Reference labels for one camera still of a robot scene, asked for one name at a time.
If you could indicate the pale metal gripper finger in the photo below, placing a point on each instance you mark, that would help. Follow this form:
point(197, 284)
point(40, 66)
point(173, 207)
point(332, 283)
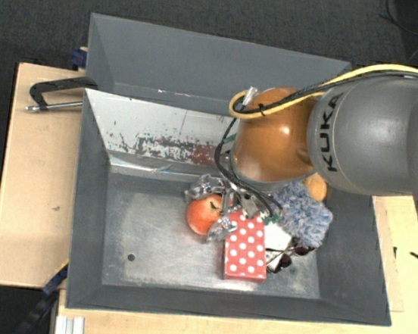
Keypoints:
point(203, 188)
point(224, 227)

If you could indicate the orange toy apple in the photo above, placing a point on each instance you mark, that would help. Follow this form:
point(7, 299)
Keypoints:
point(202, 215)

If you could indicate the red white-dotted box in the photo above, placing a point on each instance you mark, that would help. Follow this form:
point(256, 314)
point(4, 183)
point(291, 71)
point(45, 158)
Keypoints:
point(245, 253)

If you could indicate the small white box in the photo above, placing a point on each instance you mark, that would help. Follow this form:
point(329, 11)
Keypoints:
point(277, 239)

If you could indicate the blue and white fluffy cloth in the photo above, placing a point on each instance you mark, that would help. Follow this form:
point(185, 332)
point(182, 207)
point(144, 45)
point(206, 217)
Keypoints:
point(304, 215)

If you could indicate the grey metal bin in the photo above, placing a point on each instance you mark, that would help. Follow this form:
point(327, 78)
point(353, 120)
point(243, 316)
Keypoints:
point(167, 248)

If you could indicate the dark brown sunglasses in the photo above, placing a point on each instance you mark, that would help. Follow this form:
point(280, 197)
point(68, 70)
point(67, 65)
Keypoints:
point(285, 259)

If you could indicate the orange round toy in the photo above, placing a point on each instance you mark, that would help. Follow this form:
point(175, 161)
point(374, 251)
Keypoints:
point(317, 187)

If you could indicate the pale wood flat board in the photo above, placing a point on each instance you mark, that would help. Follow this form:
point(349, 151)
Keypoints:
point(35, 178)

